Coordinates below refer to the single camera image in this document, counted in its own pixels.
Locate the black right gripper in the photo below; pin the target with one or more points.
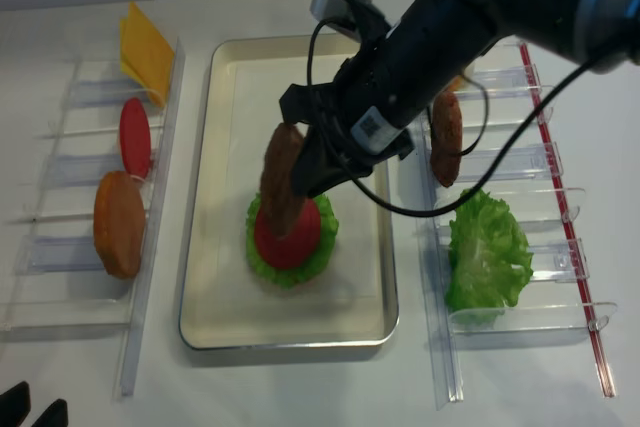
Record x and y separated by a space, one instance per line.
358 119

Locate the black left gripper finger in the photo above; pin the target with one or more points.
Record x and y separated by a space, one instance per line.
55 415
17 397

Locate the brown meat patty front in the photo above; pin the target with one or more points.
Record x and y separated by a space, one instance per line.
280 205

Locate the brown meat patty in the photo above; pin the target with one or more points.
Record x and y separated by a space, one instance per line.
447 138
280 205

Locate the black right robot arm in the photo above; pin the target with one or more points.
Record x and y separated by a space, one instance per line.
451 34

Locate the red tomato slice on tray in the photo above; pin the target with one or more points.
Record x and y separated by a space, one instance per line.
289 252

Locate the brown meat patty back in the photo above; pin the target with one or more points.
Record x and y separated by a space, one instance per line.
447 138

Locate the green lettuce leaf on tray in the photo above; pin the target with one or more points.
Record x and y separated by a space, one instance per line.
312 266

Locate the red tomato slice in rack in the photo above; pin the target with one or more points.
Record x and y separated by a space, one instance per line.
135 139

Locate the yellow cheese slice front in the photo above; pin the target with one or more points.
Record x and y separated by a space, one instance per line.
158 60

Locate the yellow cheese slice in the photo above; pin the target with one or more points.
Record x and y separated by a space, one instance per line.
133 49
158 60

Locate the yellow cheese slice back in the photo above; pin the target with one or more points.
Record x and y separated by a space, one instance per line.
133 49

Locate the green lettuce leaf in rack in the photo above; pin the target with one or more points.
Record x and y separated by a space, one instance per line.
489 256

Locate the white paper tray liner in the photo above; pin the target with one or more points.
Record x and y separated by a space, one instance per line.
353 270

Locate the bun half right of pair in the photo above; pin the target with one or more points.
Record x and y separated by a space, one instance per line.
459 83

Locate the clear acrylic left rack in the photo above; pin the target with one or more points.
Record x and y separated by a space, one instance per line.
53 283

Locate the clear acrylic rack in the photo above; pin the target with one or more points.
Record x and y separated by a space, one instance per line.
53 283
503 109

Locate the cream rectangular metal tray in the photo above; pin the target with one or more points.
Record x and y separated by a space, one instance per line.
207 320

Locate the clear acrylic right rack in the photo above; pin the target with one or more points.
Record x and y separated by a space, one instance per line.
503 109

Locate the orange-brown bun half left rack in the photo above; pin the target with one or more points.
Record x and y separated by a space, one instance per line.
118 225

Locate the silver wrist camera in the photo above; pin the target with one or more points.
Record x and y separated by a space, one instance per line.
359 20

